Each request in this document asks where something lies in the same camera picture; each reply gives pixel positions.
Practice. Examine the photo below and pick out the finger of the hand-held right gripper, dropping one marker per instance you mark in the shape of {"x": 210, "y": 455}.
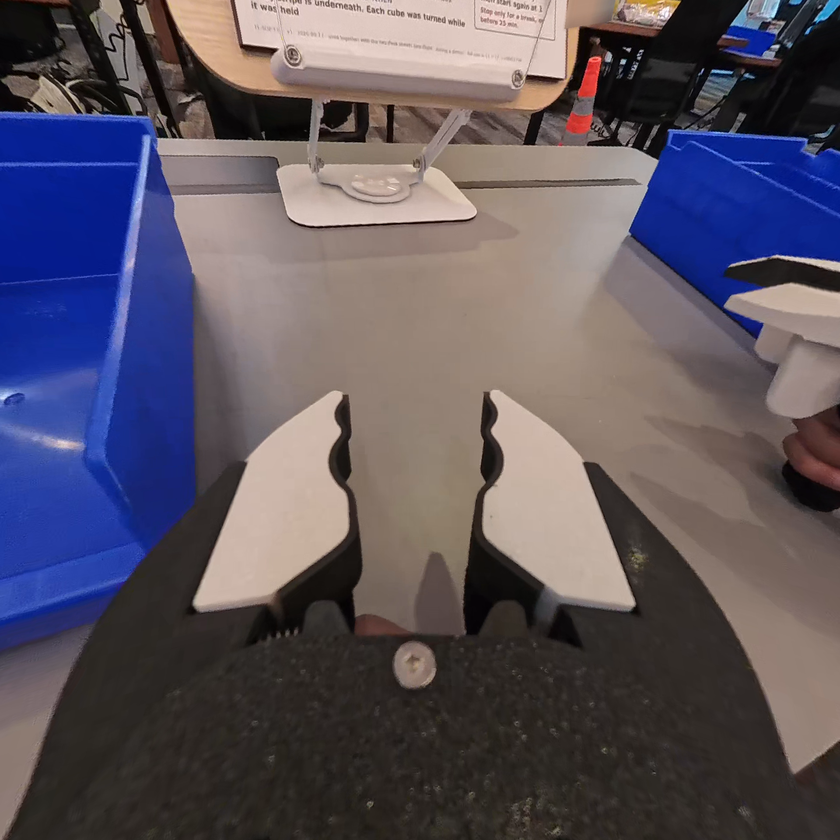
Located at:
{"x": 794, "y": 308}

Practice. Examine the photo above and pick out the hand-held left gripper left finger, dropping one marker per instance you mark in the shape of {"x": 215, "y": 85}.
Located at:
{"x": 275, "y": 525}

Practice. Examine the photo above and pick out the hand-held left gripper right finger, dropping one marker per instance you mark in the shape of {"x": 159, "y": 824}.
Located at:
{"x": 554, "y": 525}

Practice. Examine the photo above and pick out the blue plastic bin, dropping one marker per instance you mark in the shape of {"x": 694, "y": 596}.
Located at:
{"x": 709, "y": 210}
{"x": 131, "y": 394}

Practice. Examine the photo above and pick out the grey desk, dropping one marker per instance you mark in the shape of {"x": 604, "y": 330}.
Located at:
{"x": 420, "y": 315}

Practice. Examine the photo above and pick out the person's right hand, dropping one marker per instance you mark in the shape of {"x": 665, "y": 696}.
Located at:
{"x": 820, "y": 453}

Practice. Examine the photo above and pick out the black office chair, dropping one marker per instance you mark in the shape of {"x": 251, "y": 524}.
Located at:
{"x": 656, "y": 85}

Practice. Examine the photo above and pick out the small background blue bin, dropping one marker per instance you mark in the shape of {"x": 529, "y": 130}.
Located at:
{"x": 754, "y": 40}

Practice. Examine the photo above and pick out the orange traffic cone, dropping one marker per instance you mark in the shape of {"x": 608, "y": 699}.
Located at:
{"x": 581, "y": 111}

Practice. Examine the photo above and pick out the white instruction sheet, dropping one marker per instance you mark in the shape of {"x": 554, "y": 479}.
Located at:
{"x": 394, "y": 26}

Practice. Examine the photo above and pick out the black metal frame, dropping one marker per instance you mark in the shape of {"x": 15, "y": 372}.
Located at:
{"x": 148, "y": 65}

